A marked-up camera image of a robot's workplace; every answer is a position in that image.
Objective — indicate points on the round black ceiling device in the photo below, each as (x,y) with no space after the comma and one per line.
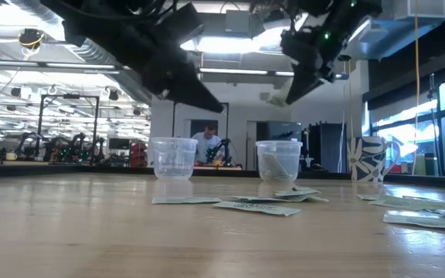
(31,38)

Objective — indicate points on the red cart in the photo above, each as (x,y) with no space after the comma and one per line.
(138,154)

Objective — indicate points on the white ceiling air unit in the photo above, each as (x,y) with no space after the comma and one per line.
(419,9)

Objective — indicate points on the small cream mug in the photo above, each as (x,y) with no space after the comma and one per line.
(11,156)

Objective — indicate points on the black background robot arms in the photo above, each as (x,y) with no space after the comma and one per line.
(75,148)

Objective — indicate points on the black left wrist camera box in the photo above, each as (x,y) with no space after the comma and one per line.
(184,21)

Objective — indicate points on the black aluminium table frame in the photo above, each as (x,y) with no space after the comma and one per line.
(91,170)

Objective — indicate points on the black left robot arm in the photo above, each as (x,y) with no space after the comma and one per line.
(91,15)

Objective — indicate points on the small black monitor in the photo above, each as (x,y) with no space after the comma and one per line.
(119,143)

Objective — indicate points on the person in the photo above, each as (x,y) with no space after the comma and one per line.
(205,141)

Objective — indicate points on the grey ceiling box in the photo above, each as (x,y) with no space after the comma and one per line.
(242,21)

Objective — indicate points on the bright ceiling panel light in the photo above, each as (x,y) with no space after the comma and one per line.
(226,44)

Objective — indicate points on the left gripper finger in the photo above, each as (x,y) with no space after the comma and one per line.
(195,96)

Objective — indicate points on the long ceiling strip light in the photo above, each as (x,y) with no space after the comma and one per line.
(238,71)

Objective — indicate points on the black track spotlight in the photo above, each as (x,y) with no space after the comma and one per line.
(15,92)
(136,112)
(113,95)

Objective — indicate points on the clear plastic cup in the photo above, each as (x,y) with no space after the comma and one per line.
(278,148)
(174,158)

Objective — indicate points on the black cabinet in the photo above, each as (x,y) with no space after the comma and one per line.
(332,146)

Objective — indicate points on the pale green stevia packet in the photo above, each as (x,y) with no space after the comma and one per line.
(366,197)
(297,192)
(319,199)
(419,221)
(253,199)
(284,197)
(185,200)
(280,101)
(257,208)
(396,203)
(276,168)

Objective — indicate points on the blue white floral mug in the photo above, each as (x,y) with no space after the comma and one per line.
(367,158)

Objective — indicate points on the black gantry frame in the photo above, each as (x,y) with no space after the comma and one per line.
(68,96)
(174,123)

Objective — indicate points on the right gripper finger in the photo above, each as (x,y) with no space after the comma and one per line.
(299,90)

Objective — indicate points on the black background robot arm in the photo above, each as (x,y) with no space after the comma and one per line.
(220,150)

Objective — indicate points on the green bottle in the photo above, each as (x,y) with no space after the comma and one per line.
(431,166)

